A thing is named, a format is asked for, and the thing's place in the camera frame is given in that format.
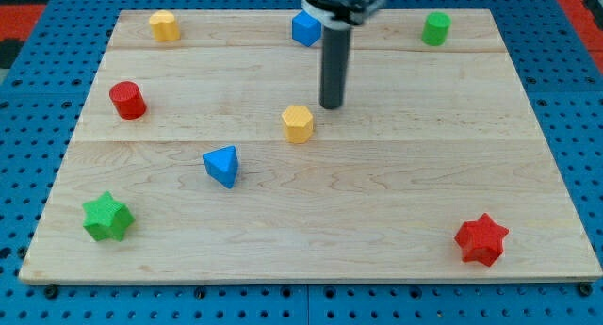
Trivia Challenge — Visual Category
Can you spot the blue cube block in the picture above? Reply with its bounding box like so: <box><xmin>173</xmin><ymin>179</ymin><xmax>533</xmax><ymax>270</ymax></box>
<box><xmin>291</xmin><ymin>11</ymin><xmax>322</xmax><ymax>47</ymax></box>

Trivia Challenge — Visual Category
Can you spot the yellow hexagon block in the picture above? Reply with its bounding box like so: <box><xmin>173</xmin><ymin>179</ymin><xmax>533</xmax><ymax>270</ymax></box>
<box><xmin>281</xmin><ymin>106</ymin><xmax>314</xmax><ymax>144</ymax></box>

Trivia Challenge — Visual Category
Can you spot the blue triangle block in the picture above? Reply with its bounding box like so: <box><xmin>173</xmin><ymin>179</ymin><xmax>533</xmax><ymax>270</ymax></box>
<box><xmin>202</xmin><ymin>146</ymin><xmax>239</xmax><ymax>189</ymax></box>

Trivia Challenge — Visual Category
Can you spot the light wooden board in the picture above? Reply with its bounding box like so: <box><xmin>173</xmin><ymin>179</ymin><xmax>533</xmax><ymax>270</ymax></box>
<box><xmin>20</xmin><ymin>9</ymin><xmax>602</xmax><ymax>285</ymax></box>

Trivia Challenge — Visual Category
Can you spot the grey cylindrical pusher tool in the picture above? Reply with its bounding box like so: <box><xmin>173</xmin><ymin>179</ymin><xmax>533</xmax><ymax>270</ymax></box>
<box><xmin>319</xmin><ymin>27</ymin><xmax>351</xmax><ymax>109</ymax></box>

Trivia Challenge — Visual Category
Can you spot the red cylinder block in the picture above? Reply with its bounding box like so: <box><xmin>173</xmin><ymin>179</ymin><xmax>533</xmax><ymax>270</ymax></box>
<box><xmin>109</xmin><ymin>81</ymin><xmax>147</xmax><ymax>120</ymax></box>

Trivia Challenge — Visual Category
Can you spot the yellow heart block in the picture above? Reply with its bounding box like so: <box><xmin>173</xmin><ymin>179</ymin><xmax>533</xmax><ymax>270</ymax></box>
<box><xmin>148</xmin><ymin>9</ymin><xmax>181</xmax><ymax>42</ymax></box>

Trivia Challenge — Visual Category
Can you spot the green cylinder block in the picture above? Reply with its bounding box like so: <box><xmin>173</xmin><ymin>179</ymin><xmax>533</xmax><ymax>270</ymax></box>
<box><xmin>421</xmin><ymin>11</ymin><xmax>452</xmax><ymax>46</ymax></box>

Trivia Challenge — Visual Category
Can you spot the red star block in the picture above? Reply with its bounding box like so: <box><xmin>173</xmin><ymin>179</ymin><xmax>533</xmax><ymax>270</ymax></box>
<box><xmin>454</xmin><ymin>213</ymin><xmax>510</xmax><ymax>267</ymax></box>

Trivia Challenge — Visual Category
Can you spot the green star block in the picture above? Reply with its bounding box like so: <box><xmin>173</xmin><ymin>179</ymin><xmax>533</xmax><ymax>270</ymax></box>
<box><xmin>82</xmin><ymin>191</ymin><xmax>135</xmax><ymax>242</ymax></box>

